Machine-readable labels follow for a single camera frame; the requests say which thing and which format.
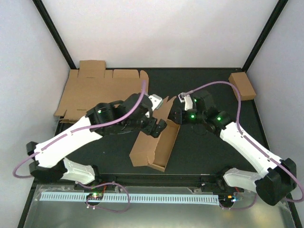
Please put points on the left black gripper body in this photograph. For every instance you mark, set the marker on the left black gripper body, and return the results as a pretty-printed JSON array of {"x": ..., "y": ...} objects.
[{"x": 148, "y": 129}]

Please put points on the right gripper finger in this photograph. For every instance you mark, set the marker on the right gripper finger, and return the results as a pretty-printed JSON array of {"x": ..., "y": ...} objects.
[
  {"x": 176, "y": 112},
  {"x": 176, "y": 119}
]

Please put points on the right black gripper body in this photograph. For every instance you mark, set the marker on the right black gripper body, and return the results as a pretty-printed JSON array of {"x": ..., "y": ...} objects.
[{"x": 188, "y": 119}]

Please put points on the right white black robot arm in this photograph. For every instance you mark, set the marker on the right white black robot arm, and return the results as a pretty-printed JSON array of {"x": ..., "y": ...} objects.
[{"x": 273, "y": 178}]

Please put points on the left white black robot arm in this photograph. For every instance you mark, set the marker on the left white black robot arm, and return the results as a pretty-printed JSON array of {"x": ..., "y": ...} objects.
[{"x": 50, "y": 162}]

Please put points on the folded small cardboard box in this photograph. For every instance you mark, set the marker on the folded small cardboard box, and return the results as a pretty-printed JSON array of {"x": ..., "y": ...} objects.
[{"x": 241, "y": 81}]

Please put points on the stack of flat cardboard blanks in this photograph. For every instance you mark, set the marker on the stack of flat cardboard blanks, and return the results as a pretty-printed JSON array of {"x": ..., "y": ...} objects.
[{"x": 92, "y": 83}]

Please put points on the metal front plate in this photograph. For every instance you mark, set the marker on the metal front plate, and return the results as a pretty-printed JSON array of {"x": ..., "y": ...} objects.
[{"x": 247, "y": 212}]

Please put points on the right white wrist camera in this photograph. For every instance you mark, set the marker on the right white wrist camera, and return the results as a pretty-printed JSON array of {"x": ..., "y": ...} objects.
[{"x": 186, "y": 100}]

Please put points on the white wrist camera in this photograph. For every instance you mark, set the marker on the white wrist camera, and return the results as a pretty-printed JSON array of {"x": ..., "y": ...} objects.
[
  {"x": 186, "y": 100},
  {"x": 156, "y": 101}
]

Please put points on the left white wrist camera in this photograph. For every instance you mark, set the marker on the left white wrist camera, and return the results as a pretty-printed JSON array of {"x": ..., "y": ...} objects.
[{"x": 156, "y": 101}]

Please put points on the black aluminium rail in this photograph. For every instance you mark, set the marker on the black aluminium rail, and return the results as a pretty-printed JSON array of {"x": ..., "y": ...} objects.
[{"x": 158, "y": 180}]

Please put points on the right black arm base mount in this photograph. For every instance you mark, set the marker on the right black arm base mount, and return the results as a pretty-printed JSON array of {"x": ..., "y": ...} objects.
[{"x": 213, "y": 182}]

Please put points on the right black frame post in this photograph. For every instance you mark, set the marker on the right black frame post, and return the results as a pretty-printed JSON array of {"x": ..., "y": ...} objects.
[{"x": 275, "y": 14}]

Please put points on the black frame post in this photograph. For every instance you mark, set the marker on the black frame post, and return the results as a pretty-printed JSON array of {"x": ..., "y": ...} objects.
[
  {"x": 54, "y": 32},
  {"x": 275, "y": 14}
]

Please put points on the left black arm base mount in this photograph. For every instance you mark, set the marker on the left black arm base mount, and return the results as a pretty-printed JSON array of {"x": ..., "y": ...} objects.
[{"x": 98, "y": 182}]

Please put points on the white slotted cable duct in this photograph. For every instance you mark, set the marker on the white slotted cable duct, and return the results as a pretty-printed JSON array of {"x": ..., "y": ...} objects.
[{"x": 132, "y": 198}]

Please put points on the left black frame post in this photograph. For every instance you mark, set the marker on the left black frame post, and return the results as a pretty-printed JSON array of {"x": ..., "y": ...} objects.
[{"x": 54, "y": 32}]

